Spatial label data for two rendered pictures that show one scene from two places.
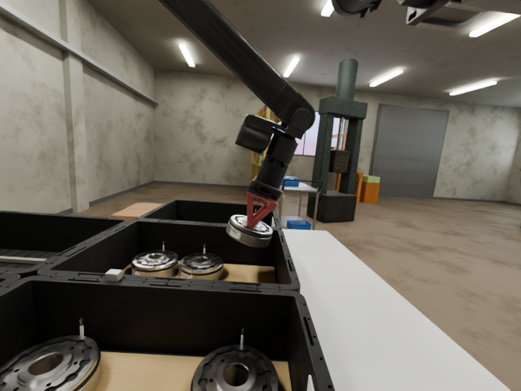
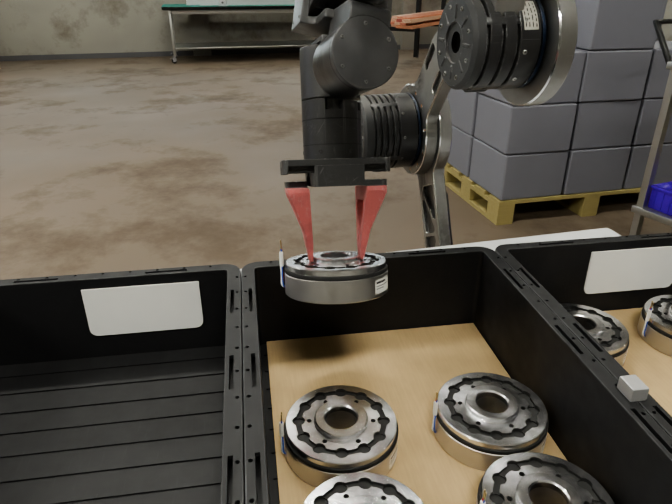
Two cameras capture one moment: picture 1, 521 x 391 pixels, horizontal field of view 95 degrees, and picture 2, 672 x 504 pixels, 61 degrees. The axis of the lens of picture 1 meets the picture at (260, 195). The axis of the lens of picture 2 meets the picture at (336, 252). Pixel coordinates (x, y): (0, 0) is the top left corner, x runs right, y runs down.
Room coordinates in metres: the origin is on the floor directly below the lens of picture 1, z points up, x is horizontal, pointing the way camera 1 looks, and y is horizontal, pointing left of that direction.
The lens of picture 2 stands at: (0.60, 0.52, 1.22)
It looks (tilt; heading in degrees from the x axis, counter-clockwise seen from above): 26 degrees down; 262
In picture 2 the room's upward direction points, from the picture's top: straight up
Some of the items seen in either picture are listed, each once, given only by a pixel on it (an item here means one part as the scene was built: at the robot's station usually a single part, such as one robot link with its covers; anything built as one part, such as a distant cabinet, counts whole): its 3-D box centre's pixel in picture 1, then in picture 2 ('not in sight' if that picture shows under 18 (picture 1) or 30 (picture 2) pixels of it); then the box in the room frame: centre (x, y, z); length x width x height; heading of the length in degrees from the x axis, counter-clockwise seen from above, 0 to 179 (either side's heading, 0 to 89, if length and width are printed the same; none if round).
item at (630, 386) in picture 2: (114, 275); (632, 388); (0.32, 0.20, 0.94); 0.02 x 0.01 x 0.01; 91
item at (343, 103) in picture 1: (338, 143); not in sight; (4.55, -1.37, 1.42); 0.91 x 0.73 x 2.84; 97
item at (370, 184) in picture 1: (349, 167); not in sight; (7.37, -2.63, 0.93); 1.45 x 1.29 x 1.87; 6
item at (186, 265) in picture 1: (201, 262); (341, 423); (0.54, 0.13, 0.86); 0.10 x 0.10 x 0.01
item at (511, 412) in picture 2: not in sight; (491, 403); (0.40, 0.13, 0.86); 0.05 x 0.05 x 0.01
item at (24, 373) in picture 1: (46, 365); not in sight; (0.24, 0.23, 0.86); 0.05 x 0.05 x 0.01
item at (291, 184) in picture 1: (291, 209); not in sight; (3.15, -0.43, 0.44); 0.93 x 0.54 x 0.88; 0
